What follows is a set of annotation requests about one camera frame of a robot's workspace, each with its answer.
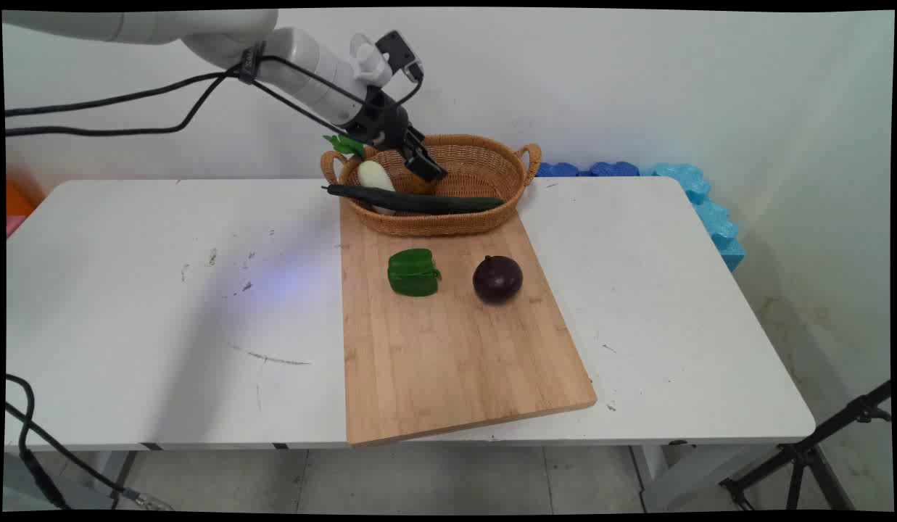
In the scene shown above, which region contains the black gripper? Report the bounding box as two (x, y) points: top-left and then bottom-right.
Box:
(344, 86), (450, 183)

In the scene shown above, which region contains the dark green cucumber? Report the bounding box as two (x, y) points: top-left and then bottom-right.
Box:
(321, 183), (506, 215)

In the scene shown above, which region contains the woven wicker basket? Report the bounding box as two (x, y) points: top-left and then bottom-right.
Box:
(320, 133), (542, 238)

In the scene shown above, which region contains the white radish with green leaves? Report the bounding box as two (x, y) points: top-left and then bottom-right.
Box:
(323, 134), (399, 216)

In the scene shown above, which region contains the green bell pepper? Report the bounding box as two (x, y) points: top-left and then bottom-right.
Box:
(387, 248), (442, 298)

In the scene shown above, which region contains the dark purple onion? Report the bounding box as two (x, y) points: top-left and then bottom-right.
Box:
(472, 254), (524, 305)

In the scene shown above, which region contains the bamboo cutting board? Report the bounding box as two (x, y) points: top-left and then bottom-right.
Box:
(338, 207), (598, 448)

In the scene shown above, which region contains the light blue foam mat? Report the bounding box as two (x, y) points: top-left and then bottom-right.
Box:
(650, 162), (747, 273)

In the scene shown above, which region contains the white table leg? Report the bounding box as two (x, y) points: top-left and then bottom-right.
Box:
(628, 442), (784, 513)

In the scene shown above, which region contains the orange box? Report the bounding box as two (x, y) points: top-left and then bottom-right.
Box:
(5, 179), (37, 239)

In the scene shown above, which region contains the grey table leg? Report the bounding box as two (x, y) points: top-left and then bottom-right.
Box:
(4, 449), (139, 511)

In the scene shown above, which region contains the black tripod stand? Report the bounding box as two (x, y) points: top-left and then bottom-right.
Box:
(719, 379), (893, 513)

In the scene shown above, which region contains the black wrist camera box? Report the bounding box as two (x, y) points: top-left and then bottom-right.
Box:
(375, 30), (426, 83)

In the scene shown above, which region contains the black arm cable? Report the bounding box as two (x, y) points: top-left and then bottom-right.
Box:
(4, 57), (424, 138)
(4, 71), (235, 138)

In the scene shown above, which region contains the black floor cable with plug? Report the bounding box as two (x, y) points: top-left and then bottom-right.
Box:
(4, 373), (175, 513)

